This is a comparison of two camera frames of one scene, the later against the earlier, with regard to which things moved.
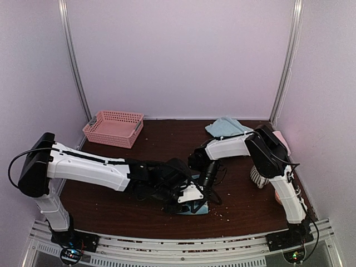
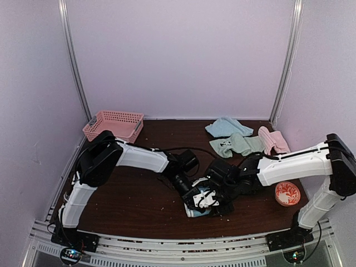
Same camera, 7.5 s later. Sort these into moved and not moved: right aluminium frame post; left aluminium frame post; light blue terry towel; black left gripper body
Moved: black left gripper body
Not moved: left aluminium frame post; right aluminium frame post; light blue terry towel
